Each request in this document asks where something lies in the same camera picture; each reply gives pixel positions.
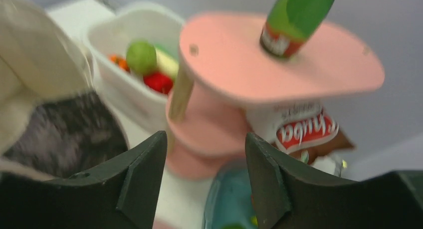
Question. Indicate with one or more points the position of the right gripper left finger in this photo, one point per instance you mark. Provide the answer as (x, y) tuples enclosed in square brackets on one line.
[(121, 193)]

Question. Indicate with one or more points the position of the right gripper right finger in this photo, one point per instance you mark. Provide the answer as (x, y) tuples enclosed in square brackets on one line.
[(390, 201)]

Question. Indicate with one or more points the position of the red can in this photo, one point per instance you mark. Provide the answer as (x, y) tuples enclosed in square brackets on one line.
[(304, 131)]

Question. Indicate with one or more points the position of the beige canvas tote bag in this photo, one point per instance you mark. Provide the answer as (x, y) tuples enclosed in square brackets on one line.
[(53, 123)]

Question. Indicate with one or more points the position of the pink three-tier shelf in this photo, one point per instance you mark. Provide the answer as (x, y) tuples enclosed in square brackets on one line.
[(224, 70)]

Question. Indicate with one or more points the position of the green glass bottle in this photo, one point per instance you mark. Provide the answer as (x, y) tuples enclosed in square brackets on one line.
[(291, 23)]

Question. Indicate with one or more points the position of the teal plastic tray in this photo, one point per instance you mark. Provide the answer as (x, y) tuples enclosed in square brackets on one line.
[(228, 201)]

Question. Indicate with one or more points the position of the white plastic tub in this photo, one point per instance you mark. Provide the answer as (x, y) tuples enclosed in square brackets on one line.
[(140, 20)]

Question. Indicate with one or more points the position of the red bell pepper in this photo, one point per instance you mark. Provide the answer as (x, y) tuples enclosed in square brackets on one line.
[(159, 82)]

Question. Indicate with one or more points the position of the small orange pumpkin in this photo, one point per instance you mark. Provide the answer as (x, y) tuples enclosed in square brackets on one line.
[(120, 62)]

